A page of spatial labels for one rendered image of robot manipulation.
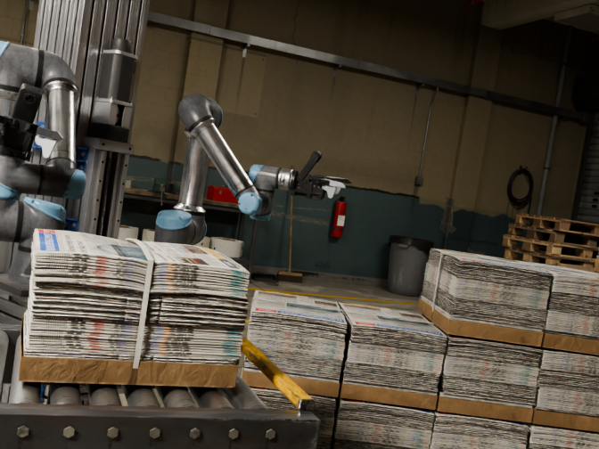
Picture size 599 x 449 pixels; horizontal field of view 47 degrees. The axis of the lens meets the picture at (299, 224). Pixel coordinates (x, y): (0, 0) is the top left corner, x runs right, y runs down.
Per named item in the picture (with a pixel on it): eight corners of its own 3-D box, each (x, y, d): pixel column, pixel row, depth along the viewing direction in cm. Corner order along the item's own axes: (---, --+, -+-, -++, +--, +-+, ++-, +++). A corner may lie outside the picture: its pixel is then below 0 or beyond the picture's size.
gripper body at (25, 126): (31, 162, 146) (25, 160, 156) (42, 123, 146) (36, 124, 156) (-7, 151, 142) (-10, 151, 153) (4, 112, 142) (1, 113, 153)
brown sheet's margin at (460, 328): (417, 309, 237) (419, 297, 236) (497, 321, 238) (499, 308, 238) (446, 333, 199) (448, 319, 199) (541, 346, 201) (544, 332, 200)
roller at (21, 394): (39, 353, 150) (42, 330, 149) (38, 436, 106) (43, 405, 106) (15, 351, 148) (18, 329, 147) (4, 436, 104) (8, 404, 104)
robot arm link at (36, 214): (65, 251, 192) (71, 204, 191) (13, 247, 186) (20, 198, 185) (59, 245, 202) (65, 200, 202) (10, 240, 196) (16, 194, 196)
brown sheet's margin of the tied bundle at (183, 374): (200, 346, 153) (202, 327, 153) (235, 387, 127) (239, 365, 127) (127, 342, 147) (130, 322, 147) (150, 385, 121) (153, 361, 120)
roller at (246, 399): (212, 361, 164) (215, 340, 163) (274, 438, 120) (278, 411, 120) (192, 360, 162) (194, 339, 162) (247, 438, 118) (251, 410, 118)
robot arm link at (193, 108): (189, 81, 226) (268, 203, 222) (200, 86, 237) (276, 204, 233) (161, 102, 228) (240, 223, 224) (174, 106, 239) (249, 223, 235)
